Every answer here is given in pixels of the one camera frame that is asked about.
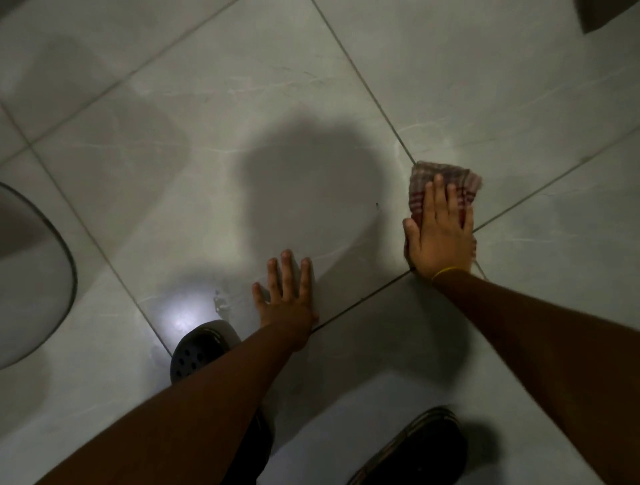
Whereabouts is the yellow wristband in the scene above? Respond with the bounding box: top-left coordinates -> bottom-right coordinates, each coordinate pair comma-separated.
430,266 -> 472,281

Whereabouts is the person's left forearm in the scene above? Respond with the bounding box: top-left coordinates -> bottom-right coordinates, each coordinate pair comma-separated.
34,324 -> 312,485

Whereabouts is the person's left hand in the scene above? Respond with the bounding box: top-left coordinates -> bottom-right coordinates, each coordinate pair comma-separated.
251,250 -> 320,351

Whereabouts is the checked cleaning cloth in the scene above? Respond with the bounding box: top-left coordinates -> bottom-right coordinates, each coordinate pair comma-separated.
406,160 -> 484,263

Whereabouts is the grey round container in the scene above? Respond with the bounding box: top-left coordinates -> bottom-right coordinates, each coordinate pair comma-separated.
0,182 -> 79,371

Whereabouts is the black perforated clog shoe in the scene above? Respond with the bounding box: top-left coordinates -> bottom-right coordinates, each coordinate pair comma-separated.
169,320 -> 276,485

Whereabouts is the person's right forearm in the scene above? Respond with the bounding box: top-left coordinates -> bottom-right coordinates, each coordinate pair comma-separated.
432,269 -> 640,485

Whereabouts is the person's right hand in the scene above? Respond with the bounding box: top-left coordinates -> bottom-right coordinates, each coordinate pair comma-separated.
403,173 -> 477,281

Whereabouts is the black slip-on shoe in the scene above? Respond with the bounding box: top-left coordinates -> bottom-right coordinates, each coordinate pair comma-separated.
347,406 -> 469,485

